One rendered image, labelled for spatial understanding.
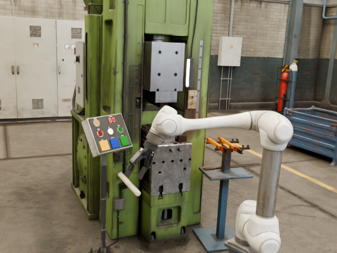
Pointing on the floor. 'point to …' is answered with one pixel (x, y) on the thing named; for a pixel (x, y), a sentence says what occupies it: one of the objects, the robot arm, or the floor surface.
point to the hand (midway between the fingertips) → (134, 175)
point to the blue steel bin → (314, 130)
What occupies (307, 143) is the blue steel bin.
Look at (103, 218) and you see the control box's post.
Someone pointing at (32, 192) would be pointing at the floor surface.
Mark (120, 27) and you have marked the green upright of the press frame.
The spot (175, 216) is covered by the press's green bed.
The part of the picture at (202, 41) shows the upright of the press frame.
